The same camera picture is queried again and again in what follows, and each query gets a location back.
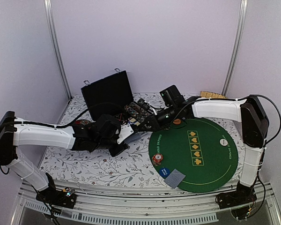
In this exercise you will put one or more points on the black poker chip case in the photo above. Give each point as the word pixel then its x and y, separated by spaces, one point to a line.
pixel 109 96

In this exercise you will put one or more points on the round red floral coaster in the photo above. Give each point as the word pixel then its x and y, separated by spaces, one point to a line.
pixel 83 122

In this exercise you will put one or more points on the blue small blind button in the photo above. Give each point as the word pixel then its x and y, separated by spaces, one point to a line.
pixel 164 172

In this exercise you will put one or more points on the left aluminium frame post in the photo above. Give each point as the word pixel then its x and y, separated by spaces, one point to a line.
pixel 54 38

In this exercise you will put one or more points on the right aluminium frame post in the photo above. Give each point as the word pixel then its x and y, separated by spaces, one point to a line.
pixel 236 46

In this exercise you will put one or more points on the bamboo mat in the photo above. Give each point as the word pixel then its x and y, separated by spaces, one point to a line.
pixel 207 94

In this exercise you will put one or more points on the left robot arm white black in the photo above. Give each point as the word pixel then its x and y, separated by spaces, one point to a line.
pixel 16 132

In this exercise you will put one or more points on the white dealer button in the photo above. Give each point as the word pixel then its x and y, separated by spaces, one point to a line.
pixel 224 142

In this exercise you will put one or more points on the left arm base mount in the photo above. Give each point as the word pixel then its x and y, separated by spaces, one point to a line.
pixel 64 198

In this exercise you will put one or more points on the aluminium frame post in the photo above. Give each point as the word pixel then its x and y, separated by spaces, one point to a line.
pixel 236 46
pixel 54 38

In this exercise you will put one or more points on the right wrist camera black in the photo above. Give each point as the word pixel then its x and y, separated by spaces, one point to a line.
pixel 171 96

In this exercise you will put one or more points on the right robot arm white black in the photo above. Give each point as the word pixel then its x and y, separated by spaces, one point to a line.
pixel 248 111

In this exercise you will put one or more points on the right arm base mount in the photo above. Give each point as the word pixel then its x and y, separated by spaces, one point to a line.
pixel 241 195

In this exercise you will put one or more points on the blue playing card deck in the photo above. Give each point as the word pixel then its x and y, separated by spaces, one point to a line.
pixel 134 137

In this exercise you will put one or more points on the Texas Hold'em card box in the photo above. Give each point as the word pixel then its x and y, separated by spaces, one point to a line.
pixel 133 121

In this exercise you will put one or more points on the round green poker mat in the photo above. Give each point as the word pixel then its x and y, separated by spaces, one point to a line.
pixel 194 149

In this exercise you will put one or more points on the right outer chip row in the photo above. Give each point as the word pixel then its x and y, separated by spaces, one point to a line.
pixel 139 109

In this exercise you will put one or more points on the aluminium front rail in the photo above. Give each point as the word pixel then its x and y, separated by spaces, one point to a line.
pixel 104 205

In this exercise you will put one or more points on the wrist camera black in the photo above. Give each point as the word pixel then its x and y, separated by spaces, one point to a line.
pixel 171 96
pixel 107 128

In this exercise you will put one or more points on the orange big blind button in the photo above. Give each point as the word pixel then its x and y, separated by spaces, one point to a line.
pixel 177 122

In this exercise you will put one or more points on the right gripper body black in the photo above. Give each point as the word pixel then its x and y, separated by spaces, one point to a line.
pixel 159 124

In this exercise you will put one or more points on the red poker chip stack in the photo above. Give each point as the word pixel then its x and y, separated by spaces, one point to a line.
pixel 157 159

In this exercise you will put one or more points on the dealt playing card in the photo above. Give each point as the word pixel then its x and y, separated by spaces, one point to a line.
pixel 174 179

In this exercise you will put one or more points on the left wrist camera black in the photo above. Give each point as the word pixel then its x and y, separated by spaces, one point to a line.
pixel 107 128

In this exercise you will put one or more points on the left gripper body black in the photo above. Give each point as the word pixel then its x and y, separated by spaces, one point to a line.
pixel 114 152

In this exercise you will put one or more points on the floral white table cloth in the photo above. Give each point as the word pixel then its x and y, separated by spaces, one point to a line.
pixel 132 168

